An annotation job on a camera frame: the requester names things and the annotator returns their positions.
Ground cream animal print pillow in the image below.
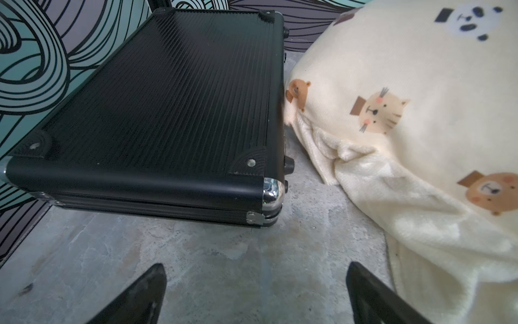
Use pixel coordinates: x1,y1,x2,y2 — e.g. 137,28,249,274
284,1,517,323

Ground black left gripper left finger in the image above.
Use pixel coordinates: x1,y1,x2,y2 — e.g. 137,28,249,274
88,263,167,324

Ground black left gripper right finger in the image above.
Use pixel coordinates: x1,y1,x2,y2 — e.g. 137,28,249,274
345,262,430,324

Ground black ribbed hard case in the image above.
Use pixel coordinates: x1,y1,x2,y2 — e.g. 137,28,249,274
1,8,294,228

